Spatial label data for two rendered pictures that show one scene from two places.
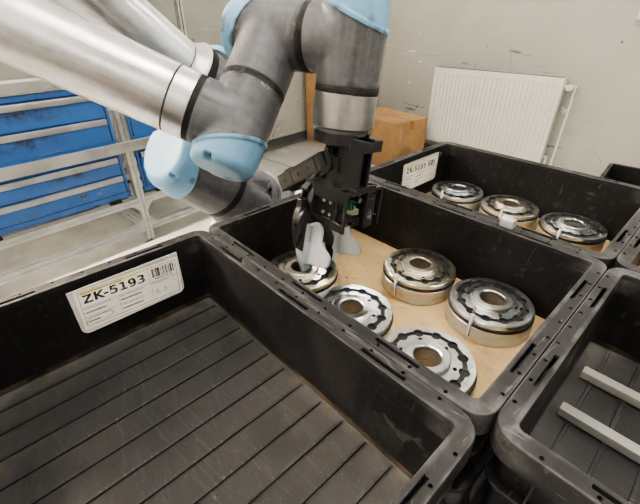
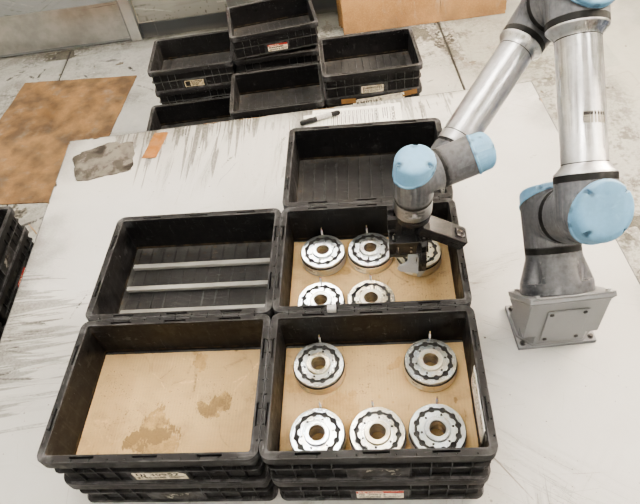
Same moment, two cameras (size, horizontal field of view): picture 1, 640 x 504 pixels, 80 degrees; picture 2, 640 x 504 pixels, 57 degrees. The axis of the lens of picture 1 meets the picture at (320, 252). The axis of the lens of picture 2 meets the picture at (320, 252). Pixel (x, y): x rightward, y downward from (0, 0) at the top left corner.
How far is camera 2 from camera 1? 1.39 m
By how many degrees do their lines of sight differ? 92
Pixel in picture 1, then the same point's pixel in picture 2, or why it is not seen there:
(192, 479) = (354, 189)
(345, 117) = not seen: hidden behind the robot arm
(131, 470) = (370, 178)
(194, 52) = (569, 162)
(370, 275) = (398, 293)
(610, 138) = not seen: outside the picture
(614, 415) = (254, 298)
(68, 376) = not seen: hidden behind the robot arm
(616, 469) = (250, 277)
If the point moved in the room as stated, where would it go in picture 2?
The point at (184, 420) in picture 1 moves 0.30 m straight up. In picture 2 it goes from (377, 193) to (372, 95)
